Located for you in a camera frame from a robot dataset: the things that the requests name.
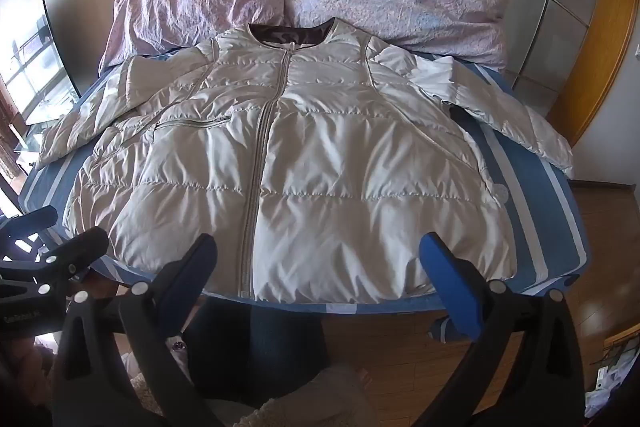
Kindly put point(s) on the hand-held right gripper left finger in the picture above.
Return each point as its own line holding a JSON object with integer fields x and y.
{"x": 197, "y": 277}

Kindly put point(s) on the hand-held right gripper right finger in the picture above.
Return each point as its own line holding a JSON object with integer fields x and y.
{"x": 445, "y": 287}

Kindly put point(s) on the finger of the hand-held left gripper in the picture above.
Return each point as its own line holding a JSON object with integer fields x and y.
{"x": 85, "y": 248}
{"x": 40, "y": 218}

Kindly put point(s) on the beige puffer jacket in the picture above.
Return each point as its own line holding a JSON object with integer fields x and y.
{"x": 350, "y": 187}

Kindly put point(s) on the person's left forearm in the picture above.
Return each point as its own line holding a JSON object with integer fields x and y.
{"x": 30, "y": 362}

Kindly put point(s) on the silver wristwatch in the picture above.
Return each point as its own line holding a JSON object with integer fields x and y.
{"x": 178, "y": 346}

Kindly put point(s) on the blue striped bed sheet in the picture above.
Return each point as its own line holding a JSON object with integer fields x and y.
{"x": 520, "y": 207}

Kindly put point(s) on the white printed bag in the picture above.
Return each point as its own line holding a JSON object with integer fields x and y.
{"x": 617, "y": 392}

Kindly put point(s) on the wooden framed wardrobe door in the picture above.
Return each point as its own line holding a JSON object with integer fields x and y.
{"x": 560, "y": 7}

